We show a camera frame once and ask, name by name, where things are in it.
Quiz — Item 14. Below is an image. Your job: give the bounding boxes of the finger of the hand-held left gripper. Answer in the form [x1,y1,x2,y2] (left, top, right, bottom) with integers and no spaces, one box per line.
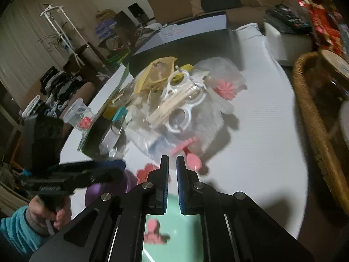
[58,160,127,173]
[65,167,126,190]

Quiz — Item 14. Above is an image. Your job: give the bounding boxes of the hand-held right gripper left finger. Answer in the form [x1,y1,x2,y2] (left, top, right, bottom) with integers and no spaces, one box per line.
[29,155,169,262]

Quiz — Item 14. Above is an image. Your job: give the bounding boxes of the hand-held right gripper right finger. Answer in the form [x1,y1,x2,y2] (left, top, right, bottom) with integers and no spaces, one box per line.
[176,155,314,262]

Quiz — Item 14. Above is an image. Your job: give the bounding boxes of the person's left forearm teal sleeve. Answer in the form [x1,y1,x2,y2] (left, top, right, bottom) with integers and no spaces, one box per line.
[0,207,52,255]

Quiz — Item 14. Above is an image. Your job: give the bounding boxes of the person's left hand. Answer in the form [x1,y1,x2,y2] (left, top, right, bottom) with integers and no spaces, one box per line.
[29,195,72,236]

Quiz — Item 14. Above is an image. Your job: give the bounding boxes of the purple plastic object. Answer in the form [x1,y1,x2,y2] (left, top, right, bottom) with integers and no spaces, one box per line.
[85,169,138,210]

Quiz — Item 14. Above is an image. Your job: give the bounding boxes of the green floral printed board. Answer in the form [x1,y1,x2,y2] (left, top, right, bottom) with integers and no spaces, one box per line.
[78,64,131,156]

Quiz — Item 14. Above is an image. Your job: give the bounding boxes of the pink plastic spoon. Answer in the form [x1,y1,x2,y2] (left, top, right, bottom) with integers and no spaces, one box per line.
[184,147,203,171]

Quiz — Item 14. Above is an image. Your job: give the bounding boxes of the pink clothespin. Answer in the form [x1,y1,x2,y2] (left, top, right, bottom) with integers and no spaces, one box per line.
[170,137,198,155]

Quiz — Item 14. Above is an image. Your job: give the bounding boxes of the clear plastic cup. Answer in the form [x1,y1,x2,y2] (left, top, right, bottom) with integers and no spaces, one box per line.
[62,98,93,130]

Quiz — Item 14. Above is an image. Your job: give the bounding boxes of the pile of clothes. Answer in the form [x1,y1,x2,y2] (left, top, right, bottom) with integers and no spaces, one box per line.
[39,65,82,107]

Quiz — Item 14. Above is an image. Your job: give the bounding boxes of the clear plastic bag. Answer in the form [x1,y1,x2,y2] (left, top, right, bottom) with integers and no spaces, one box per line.
[120,82,235,159]
[195,57,247,100]

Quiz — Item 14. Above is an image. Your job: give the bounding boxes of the yellow packet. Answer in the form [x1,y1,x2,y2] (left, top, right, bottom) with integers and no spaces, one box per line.
[104,102,120,121]

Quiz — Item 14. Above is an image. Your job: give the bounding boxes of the teal clip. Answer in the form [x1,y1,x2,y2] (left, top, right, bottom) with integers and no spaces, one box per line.
[112,107,128,122]

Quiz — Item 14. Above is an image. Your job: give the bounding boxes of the bundle of wooden sticks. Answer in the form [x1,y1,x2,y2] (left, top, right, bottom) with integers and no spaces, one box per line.
[147,86,199,126]

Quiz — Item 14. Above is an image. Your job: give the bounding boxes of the beige curtain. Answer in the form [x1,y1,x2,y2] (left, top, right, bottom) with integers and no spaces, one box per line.
[0,0,99,88]

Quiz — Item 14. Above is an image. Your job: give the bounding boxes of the green packets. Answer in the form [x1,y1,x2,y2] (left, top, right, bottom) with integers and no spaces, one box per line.
[107,52,128,64]

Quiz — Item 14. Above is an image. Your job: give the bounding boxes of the yellow paper bag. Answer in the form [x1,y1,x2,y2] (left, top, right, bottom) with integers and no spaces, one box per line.
[135,56,178,92]

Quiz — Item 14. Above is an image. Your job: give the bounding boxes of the round mirror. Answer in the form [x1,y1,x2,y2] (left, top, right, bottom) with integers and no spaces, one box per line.
[105,37,119,51]

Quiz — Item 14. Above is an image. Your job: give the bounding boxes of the purple boxes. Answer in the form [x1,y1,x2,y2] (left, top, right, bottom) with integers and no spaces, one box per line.
[95,22,115,39]

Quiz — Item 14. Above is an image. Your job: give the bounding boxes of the white coat rack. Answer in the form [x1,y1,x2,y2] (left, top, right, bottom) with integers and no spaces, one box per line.
[40,3,107,69]

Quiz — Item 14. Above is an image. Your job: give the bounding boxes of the black storage box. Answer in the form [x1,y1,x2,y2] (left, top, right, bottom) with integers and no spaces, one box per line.
[128,11,244,79]

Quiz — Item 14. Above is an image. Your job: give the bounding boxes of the wicker chair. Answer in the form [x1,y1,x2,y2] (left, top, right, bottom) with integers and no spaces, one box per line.
[293,50,349,210]

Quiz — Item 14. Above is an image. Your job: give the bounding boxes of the white headset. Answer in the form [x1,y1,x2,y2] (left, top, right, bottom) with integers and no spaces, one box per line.
[138,23,164,41]

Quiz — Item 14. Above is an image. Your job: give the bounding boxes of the white paper label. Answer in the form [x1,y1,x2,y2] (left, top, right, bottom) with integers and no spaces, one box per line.
[159,26,183,38]

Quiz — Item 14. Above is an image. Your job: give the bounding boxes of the black speaker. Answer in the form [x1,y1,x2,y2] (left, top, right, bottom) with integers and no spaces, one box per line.
[128,3,148,22]

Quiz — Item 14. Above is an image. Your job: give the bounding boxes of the white box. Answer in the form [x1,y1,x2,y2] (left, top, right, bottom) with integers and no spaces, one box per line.
[264,22,314,66]

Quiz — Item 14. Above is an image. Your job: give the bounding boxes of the brown sofa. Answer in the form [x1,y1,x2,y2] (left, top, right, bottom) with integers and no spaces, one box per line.
[147,0,289,30]

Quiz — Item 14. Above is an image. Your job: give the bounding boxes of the black cushion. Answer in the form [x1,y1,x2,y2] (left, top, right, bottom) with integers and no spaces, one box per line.
[200,0,243,13]

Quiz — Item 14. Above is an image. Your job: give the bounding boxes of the round beige tin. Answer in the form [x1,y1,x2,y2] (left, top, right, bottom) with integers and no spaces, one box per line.
[320,49,349,88]

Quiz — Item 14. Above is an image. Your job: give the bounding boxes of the black remote control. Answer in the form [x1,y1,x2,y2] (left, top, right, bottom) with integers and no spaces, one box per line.
[266,5,311,34]

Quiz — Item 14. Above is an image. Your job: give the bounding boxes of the red patterned bags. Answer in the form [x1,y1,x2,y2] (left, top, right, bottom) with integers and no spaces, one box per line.
[284,0,349,55]

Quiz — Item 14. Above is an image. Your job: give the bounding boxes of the white plastic ring holder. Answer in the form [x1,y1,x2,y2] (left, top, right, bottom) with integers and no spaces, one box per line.
[161,69,207,133]

